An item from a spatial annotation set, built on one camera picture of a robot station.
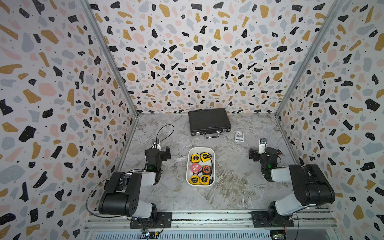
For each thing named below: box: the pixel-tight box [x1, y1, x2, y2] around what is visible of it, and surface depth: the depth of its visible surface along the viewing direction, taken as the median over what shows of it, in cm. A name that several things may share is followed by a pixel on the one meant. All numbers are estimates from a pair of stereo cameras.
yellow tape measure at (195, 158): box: [190, 153, 201, 164], surface depth 96 cm
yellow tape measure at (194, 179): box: [189, 175, 200, 185], surface depth 87 cm
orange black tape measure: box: [202, 165, 213, 176], surface depth 89 cm
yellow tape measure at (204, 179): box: [199, 174, 210, 185], surface depth 87 cm
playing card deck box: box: [234, 131, 245, 143], surface depth 108 cm
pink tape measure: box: [190, 163, 202, 175], surface depth 92 cm
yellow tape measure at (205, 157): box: [200, 152, 210, 163], surface depth 97 cm
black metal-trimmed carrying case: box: [188, 108, 232, 139], surface depth 110 cm
